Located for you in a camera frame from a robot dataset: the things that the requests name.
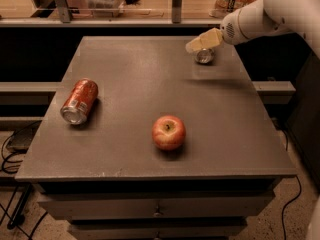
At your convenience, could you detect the red coke can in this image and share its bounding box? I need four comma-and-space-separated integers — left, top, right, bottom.
60, 78, 98, 125

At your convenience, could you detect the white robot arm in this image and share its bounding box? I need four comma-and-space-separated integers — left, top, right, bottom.
185, 0, 320, 58

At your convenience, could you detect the silver 7up can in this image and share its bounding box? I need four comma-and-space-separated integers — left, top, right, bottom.
194, 49, 214, 64

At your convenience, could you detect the black cable right floor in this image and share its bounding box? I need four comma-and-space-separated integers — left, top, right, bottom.
280, 175, 303, 240

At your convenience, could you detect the metal drawer knob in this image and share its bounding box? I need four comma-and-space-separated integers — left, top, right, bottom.
153, 206, 163, 218

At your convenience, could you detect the black cables left floor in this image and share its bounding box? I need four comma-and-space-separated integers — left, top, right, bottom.
0, 120, 49, 240

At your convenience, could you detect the red apple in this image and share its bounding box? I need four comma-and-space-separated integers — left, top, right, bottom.
152, 115, 186, 151

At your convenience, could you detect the grey drawer cabinet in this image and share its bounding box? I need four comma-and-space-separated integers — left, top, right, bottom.
17, 37, 296, 240

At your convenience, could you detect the clear plastic container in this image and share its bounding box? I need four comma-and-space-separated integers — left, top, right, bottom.
86, 0, 124, 18

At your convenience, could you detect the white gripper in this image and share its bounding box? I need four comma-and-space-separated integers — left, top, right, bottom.
185, 0, 278, 54

